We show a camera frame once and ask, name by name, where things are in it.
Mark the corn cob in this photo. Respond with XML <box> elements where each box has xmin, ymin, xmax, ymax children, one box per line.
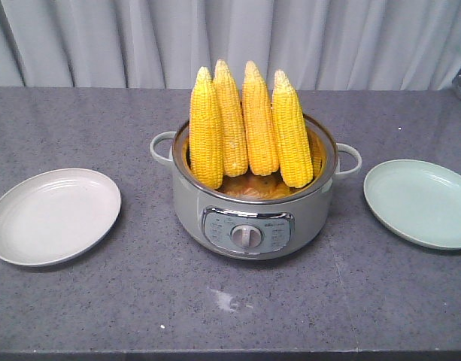
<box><xmin>272</xmin><ymin>70</ymin><xmax>314</xmax><ymax>188</ymax></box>
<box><xmin>189</xmin><ymin>66</ymin><xmax>223</xmax><ymax>190</ymax></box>
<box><xmin>242</xmin><ymin>60</ymin><xmax>279</xmax><ymax>176</ymax></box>
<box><xmin>214</xmin><ymin>59</ymin><xmax>248</xmax><ymax>177</ymax></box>

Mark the green electric cooking pot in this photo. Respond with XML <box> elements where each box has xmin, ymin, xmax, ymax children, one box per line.
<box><xmin>150</xmin><ymin>116</ymin><xmax>362</xmax><ymax>260</ymax></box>

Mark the white curtain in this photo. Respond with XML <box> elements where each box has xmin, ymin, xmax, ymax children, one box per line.
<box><xmin>0</xmin><ymin>1</ymin><xmax>461</xmax><ymax>90</ymax></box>

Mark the beige plate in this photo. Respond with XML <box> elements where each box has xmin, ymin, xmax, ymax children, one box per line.
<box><xmin>0</xmin><ymin>168</ymin><xmax>122</xmax><ymax>267</ymax></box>

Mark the green plate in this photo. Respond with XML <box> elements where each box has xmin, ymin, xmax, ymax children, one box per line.
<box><xmin>363</xmin><ymin>159</ymin><xmax>461</xmax><ymax>250</ymax></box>

